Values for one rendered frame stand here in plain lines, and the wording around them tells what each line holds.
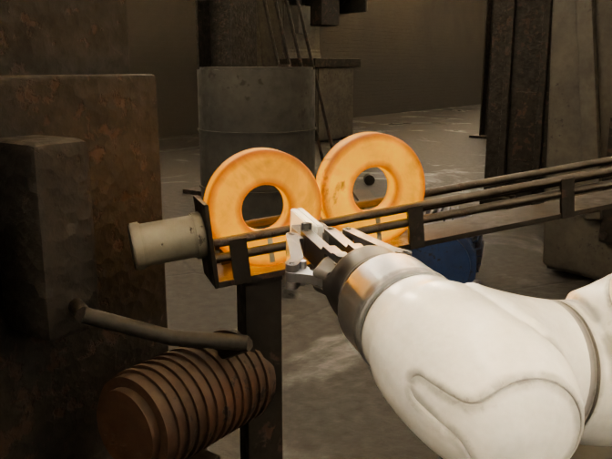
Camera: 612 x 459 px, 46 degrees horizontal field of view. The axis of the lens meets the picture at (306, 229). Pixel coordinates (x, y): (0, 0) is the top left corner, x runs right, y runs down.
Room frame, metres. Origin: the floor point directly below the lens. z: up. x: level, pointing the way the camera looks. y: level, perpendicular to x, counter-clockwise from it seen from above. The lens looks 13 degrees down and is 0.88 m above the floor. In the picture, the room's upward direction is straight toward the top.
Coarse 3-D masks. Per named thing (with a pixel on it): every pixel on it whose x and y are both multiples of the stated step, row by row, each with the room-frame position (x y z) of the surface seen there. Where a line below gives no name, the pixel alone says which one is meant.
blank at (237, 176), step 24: (240, 168) 0.89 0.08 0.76; (264, 168) 0.90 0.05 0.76; (288, 168) 0.91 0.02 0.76; (216, 192) 0.88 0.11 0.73; (240, 192) 0.89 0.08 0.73; (288, 192) 0.91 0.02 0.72; (312, 192) 0.92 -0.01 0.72; (216, 216) 0.88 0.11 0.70; (240, 216) 0.89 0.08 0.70; (288, 216) 0.91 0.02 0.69; (312, 216) 0.92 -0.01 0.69; (264, 240) 0.90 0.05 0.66; (264, 264) 0.90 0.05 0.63
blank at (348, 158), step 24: (336, 144) 0.96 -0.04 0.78; (360, 144) 0.94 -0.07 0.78; (384, 144) 0.95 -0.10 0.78; (336, 168) 0.93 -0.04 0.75; (360, 168) 0.94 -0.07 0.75; (384, 168) 0.95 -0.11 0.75; (408, 168) 0.96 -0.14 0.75; (336, 192) 0.93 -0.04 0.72; (408, 192) 0.96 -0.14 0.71; (336, 216) 0.93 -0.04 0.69; (384, 240) 0.95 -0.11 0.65
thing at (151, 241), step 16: (128, 224) 0.87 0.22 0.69; (144, 224) 0.86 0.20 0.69; (160, 224) 0.86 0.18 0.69; (176, 224) 0.86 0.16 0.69; (192, 224) 0.86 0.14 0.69; (144, 240) 0.84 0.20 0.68; (160, 240) 0.84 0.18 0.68; (176, 240) 0.85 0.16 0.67; (192, 240) 0.86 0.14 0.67; (144, 256) 0.83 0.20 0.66; (160, 256) 0.85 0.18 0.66; (176, 256) 0.85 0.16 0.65; (192, 256) 0.87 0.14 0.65
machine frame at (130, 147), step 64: (0, 0) 0.95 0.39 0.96; (64, 0) 1.02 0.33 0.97; (0, 64) 0.94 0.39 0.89; (64, 64) 1.02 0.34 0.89; (128, 64) 1.11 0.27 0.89; (0, 128) 0.88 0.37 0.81; (64, 128) 0.95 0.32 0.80; (128, 128) 1.04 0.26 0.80; (128, 192) 1.03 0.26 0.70; (128, 256) 1.03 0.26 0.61; (0, 320) 0.86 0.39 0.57; (0, 384) 0.85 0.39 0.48; (64, 384) 0.92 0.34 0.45; (0, 448) 0.84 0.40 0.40; (64, 448) 0.92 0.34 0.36
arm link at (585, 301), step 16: (592, 288) 0.50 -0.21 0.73; (608, 288) 0.48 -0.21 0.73; (576, 304) 0.49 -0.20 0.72; (592, 304) 0.48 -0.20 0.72; (608, 304) 0.47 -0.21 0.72; (592, 320) 0.47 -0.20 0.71; (608, 320) 0.46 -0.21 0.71; (592, 336) 0.46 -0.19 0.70; (608, 336) 0.46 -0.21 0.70; (608, 352) 0.45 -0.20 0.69; (608, 368) 0.45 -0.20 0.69; (608, 384) 0.44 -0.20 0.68; (608, 400) 0.44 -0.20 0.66; (592, 416) 0.44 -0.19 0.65; (608, 416) 0.44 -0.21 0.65; (592, 432) 0.45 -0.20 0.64; (608, 432) 0.45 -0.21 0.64
